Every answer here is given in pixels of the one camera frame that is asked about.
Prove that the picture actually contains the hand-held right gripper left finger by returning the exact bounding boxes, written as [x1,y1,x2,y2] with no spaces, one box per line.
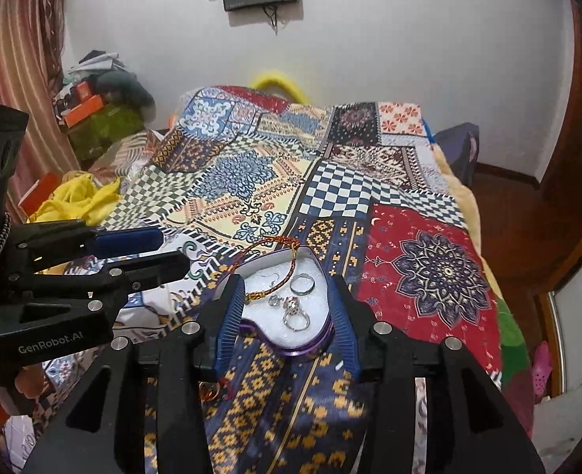
[21,275,247,474]

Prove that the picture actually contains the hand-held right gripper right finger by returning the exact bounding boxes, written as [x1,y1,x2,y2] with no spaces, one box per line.
[330,275,548,474]

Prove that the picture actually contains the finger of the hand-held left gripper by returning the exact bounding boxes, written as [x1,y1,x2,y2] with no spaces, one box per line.
[10,219,164,260]
[7,251,191,303]

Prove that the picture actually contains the purple heart-shaped jewelry box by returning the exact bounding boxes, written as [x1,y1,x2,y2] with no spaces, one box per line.
[213,249,337,359]

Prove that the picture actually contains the red braided bracelet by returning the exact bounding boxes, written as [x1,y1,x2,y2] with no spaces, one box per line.
[230,238,302,307]

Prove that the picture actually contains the beaded silver charm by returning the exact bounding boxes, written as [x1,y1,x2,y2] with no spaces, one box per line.
[269,293,302,313]

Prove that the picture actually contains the yellow cloth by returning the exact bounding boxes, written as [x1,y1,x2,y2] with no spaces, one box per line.
[26,172,124,232]

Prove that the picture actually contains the orange cardboard piece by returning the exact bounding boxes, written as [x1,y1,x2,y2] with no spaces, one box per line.
[17,172,60,211]

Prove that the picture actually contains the orange box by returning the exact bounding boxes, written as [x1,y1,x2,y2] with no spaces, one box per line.
[62,93,110,128]

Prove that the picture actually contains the patchwork printed blanket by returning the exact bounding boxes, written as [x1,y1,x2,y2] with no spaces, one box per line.
[33,84,505,474]

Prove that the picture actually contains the pile of clothes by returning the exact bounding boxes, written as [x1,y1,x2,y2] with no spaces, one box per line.
[53,49,157,112]

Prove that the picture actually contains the beige fleece blanket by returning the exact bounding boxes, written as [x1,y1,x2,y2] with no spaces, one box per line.
[448,176,485,270]

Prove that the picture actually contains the green cloth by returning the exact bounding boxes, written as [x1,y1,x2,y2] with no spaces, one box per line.
[492,300,535,388]

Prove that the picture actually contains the pink slipper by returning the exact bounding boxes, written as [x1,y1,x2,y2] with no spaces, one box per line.
[532,340,554,402]

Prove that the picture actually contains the striped pink curtain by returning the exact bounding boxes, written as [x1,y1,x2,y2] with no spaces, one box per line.
[0,0,83,220]

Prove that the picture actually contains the dark blue bedding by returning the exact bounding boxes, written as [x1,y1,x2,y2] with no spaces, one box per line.
[433,122,482,189]

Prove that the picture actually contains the wooden door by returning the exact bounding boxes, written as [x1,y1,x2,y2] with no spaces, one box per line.
[537,0,582,309]

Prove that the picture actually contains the silver hoop ring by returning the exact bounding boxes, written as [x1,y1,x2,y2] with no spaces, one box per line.
[282,308,312,333]

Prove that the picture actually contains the silver band ring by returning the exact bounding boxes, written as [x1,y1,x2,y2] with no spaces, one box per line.
[290,273,317,295]

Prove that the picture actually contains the orange red string bracelet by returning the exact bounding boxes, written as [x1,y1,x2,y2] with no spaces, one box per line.
[197,376,235,404]

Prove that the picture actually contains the black hanging cables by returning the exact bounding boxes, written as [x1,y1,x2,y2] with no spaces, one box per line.
[262,2,292,36]

